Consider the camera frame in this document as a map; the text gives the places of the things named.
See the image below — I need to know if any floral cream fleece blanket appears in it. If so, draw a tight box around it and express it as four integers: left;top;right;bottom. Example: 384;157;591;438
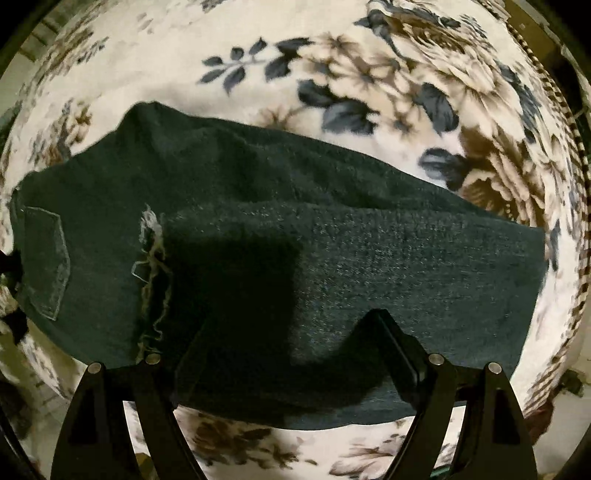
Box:
1;1;590;479

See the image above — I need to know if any dark green denim pant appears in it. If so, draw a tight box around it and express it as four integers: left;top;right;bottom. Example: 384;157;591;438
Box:
9;103;547;430

